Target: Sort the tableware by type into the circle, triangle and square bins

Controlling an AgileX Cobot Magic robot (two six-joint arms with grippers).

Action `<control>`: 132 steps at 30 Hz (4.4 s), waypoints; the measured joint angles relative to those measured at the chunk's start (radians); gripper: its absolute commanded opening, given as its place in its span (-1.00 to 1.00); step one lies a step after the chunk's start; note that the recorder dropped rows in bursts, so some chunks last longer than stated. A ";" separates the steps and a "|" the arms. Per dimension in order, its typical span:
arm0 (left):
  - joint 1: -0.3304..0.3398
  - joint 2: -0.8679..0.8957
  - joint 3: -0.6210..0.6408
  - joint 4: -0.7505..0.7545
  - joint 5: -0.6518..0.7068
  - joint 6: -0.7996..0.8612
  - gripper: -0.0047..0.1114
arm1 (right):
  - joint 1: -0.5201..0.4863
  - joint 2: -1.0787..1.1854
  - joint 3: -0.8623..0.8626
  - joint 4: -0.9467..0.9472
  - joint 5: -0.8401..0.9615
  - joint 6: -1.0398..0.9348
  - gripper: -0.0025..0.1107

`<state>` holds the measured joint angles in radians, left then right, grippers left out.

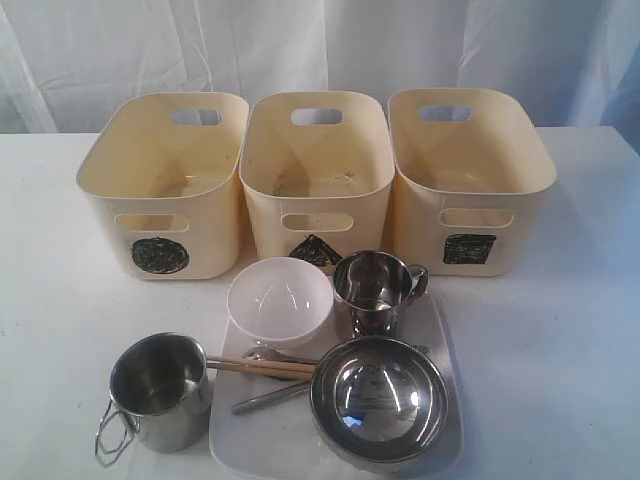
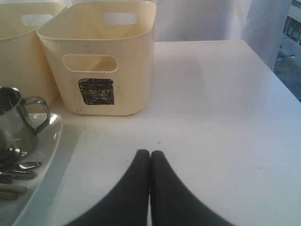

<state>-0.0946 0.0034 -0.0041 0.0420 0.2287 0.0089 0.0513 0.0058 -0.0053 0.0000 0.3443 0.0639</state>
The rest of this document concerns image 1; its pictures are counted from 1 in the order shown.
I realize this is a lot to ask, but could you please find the white plastic bowl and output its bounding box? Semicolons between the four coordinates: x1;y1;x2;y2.
226;257;334;349

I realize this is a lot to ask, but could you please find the stainless steel bowl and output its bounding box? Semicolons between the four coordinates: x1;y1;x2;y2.
309;336;450;473

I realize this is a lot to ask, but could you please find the steel cup with wire handle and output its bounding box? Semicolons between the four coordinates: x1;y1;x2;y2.
94;332;212;468

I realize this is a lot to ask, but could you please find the cream bin with triangle mark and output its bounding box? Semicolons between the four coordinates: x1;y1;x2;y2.
239;91;395;274

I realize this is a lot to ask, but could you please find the stainless steel spoon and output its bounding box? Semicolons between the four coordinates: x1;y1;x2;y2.
243;346;317;365

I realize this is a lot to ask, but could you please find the cream bin with square mark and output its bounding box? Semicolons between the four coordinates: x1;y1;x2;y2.
388;88;557;277

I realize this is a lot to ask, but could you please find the cream bin with circle mark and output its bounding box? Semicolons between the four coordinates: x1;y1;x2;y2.
76;92;249;280

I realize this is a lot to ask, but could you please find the stainless steel knife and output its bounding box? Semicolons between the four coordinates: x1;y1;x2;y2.
231;382;310;415

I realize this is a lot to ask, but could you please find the white square plate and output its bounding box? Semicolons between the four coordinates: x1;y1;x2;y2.
209;295;464;479

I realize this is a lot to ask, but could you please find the white backdrop curtain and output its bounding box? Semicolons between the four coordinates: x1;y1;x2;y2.
1;1;639;145

